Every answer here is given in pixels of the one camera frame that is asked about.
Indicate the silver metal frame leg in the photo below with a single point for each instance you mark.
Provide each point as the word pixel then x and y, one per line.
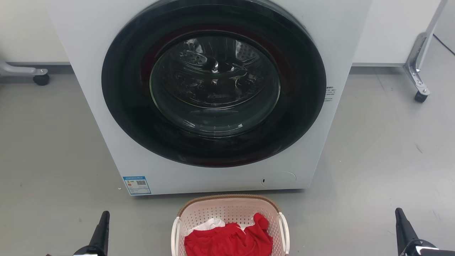
pixel 419 53

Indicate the small printed text sticker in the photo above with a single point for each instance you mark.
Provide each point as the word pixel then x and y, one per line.
pixel 330 94

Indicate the beige perforated laundry basket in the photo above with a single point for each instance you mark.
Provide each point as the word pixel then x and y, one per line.
pixel 231 209

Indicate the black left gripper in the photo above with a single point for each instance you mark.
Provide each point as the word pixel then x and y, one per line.
pixel 90 251

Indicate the white front-load washing machine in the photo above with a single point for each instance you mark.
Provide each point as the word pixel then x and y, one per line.
pixel 89 53

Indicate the grey metal frame leg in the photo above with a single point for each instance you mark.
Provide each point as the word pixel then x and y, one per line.
pixel 17 70

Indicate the round white filter cover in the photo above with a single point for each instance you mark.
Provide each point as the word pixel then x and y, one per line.
pixel 280 179

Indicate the white garment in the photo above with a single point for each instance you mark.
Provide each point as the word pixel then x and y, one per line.
pixel 211 224

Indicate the black caster wheel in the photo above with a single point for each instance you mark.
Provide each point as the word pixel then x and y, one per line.
pixel 421 97
pixel 41 80

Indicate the black round washer door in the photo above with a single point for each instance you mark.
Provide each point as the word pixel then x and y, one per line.
pixel 124 106

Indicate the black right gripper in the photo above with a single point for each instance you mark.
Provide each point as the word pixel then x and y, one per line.
pixel 423 249

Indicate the blue energy label sticker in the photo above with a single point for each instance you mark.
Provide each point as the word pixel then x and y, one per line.
pixel 137 185

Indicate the red garment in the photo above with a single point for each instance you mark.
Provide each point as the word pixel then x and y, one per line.
pixel 227 243

